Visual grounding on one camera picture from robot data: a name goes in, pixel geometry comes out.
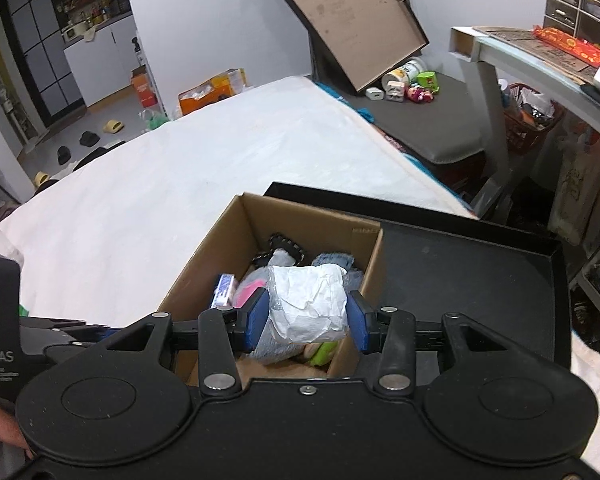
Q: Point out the brown cardboard box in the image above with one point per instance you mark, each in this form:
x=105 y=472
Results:
x=250 y=230

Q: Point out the black stitched soft toy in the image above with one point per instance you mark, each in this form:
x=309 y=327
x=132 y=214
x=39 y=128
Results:
x=282 y=249

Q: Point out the row of kitchen bottles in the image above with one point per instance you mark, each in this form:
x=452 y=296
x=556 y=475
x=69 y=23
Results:
x=95 y=5

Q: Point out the black slipper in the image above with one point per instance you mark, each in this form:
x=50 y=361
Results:
x=64 y=155
x=89 y=138

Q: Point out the white jar yellow label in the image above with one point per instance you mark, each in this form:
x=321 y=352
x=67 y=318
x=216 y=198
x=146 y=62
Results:
x=405 y=71

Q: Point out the black plastic tray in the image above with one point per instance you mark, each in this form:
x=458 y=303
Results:
x=455 y=285

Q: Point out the grey glass-top desk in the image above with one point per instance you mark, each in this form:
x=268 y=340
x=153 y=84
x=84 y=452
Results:
x=525 y=57

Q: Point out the black framed brown board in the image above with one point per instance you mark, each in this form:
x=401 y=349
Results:
x=340 y=15

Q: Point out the open orange cardboard box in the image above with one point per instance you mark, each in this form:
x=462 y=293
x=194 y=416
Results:
x=200 y=102

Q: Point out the black clothes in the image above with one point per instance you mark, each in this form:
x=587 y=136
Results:
x=95 y=152

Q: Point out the beige tote bag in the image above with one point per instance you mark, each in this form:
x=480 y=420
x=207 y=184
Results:
x=577 y=190

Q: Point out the red printed packet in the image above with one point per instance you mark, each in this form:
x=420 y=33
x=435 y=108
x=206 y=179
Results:
x=575 y=47

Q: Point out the brown patterned desk mat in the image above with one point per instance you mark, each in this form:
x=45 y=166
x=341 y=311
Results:
x=530 y=42

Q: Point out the pink soft item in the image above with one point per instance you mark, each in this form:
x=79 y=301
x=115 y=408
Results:
x=247 y=291

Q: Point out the teal patterned sheet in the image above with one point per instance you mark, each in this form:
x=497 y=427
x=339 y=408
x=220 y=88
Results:
x=367 y=114

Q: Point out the white plug adapter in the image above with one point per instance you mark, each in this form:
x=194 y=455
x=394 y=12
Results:
x=395 y=91

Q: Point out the blue white small carton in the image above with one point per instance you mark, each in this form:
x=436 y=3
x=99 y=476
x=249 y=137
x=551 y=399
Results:
x=224 y=291

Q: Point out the yellow slipper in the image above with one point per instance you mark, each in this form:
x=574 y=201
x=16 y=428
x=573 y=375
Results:
x=114 y=126
x=42 y=178

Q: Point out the green cloth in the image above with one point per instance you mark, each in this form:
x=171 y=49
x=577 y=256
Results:
x=24 y=310

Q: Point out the white mattress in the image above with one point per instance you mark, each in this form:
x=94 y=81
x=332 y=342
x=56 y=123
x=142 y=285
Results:
x=180 y=175

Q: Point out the black framed glass door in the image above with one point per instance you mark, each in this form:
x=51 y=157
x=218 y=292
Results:
x=40 y=50

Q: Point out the pink doll toy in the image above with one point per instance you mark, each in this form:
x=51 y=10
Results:
x=420 y=94

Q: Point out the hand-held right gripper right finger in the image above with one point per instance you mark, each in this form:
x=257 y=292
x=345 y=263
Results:
x=358 y=325

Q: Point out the blue denim soft piece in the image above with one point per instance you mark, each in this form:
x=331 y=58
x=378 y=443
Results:
x=332 y=260

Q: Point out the white charger block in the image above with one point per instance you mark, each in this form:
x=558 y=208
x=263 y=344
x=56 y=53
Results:
x=373 y=94

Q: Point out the green soft item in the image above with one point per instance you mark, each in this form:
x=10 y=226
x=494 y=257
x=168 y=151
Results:
x=322 y=355

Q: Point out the beige dish cloth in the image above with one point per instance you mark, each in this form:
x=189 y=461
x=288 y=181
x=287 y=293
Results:
x=90 y=32

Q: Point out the green toy cup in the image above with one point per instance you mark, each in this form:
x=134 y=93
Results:
x=429 y=80

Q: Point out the grey padded bench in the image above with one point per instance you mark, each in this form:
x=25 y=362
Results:
x=430 y=130

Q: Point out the person's left hand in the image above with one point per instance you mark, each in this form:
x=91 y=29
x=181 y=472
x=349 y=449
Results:
x=0 y=425

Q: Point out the tall orange carton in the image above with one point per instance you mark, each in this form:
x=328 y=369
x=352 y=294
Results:
x=145 y=89

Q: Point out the green plastic bag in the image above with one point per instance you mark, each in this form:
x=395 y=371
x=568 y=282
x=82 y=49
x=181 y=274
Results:
x=155 y=121

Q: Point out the white kitchen cabinet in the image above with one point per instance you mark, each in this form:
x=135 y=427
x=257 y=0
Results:
x=105 y=65

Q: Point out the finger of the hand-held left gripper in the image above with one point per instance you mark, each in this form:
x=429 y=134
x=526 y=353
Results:
x=87 y=340
x=55 y=325

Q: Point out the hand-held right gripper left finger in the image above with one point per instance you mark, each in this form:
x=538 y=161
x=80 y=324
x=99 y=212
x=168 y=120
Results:
x=257 y=317

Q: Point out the white plastic packet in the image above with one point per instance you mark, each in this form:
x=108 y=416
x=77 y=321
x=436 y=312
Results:
x=305 y=300

